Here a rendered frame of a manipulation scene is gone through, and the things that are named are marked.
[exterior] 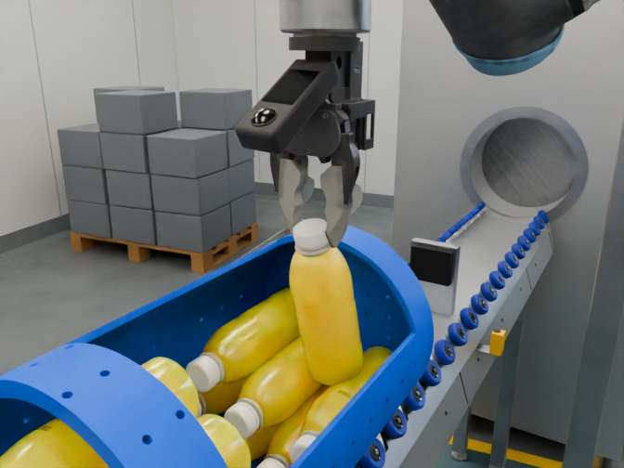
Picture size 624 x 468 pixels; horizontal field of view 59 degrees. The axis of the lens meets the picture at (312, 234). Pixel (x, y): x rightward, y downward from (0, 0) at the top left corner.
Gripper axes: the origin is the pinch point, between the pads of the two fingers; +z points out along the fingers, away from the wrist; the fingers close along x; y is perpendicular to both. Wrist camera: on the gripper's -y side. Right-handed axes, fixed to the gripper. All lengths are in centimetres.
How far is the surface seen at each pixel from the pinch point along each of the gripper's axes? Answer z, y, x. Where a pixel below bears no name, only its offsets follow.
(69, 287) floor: 130, 151, 277
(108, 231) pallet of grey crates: 110, 203, 299
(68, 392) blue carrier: 4.6, -28.2, 3.2
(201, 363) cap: 15.3, -7.6, 10.0
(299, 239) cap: 0.0, -2.1, 0.3
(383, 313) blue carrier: 16.1, 16.5, -1.8
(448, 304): 32, 58, 1
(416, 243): 20, 57, 9
